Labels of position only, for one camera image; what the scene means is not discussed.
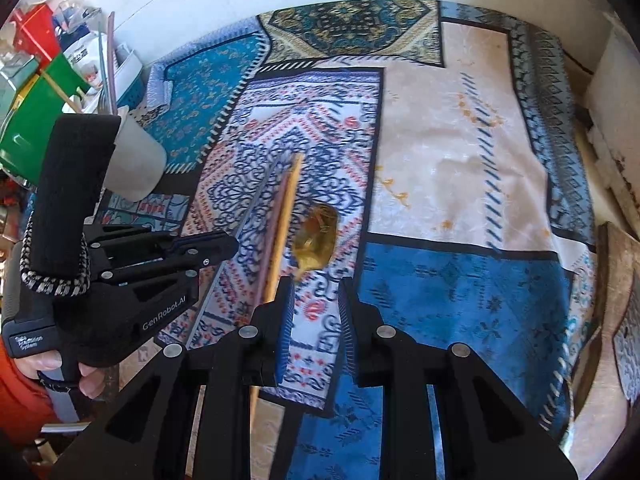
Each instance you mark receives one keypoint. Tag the person's left hand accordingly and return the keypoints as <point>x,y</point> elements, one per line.
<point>47,362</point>

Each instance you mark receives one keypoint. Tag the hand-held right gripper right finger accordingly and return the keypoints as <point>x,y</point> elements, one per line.
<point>347,330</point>

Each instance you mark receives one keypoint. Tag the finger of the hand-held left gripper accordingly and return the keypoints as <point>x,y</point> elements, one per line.
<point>210,241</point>
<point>200,261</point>

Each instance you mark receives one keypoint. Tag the golden spoon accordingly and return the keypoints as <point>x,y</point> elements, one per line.
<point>315,242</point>

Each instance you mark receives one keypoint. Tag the wooden chopstick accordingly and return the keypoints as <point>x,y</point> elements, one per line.
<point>60,91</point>
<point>285,220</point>

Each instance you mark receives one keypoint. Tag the white printed bag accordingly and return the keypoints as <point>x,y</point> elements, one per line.
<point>82,52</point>

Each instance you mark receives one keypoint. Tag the brown cloth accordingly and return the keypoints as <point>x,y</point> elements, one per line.
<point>617,285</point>

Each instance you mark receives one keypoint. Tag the red tin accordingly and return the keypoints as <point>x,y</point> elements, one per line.
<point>35,30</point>

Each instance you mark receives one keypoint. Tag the patterned patchwork mat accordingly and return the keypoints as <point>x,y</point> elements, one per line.
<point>450,160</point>

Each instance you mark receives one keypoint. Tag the white cup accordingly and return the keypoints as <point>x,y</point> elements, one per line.
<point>137,160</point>

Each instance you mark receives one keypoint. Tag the green box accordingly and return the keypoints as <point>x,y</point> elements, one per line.
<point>40,115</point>

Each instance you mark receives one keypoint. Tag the person's left forearm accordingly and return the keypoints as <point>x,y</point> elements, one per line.
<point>20,400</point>

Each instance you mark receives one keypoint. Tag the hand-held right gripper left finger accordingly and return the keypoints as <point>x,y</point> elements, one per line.
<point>286,330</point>

